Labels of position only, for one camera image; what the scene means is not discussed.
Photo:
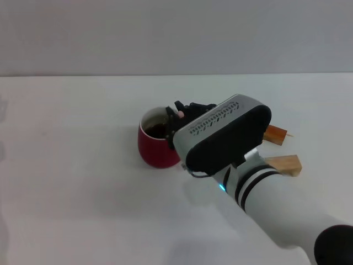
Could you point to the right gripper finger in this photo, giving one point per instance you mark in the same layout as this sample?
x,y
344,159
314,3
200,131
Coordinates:
x,y
171,113
179,106

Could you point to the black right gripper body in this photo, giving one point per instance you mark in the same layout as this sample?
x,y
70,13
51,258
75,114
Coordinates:
x,y
190,116

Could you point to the red ceramic coffee mug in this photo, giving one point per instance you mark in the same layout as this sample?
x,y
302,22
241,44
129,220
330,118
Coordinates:
x,y
154,151

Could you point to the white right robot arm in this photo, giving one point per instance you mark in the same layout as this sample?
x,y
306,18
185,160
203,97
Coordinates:
x,y
275,209

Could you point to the dark reddish wooden block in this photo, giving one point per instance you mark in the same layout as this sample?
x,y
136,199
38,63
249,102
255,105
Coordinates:
x,y
275,135

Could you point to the light wooden block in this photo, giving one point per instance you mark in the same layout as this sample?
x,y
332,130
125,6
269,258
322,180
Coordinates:
x,y
286,164

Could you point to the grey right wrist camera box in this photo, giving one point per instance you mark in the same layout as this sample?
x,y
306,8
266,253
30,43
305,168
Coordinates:
x,y
220,138

